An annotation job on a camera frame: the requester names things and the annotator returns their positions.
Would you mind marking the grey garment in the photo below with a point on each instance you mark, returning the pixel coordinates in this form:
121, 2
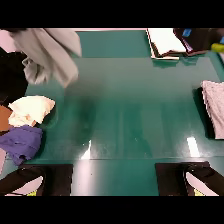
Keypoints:
50, 53

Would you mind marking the cream garment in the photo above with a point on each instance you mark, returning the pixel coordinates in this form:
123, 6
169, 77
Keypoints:
31, 108

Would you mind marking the black mounting plate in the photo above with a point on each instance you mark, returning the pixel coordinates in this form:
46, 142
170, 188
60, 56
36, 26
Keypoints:
168, 180
60, 180

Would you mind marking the white garment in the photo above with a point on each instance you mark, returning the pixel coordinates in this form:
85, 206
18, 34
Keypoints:
165, 41

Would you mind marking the purple garment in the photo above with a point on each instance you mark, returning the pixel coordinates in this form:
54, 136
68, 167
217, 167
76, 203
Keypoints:
21, 141

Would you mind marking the pale pink garment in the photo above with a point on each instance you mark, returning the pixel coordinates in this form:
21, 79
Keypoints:
2, 160

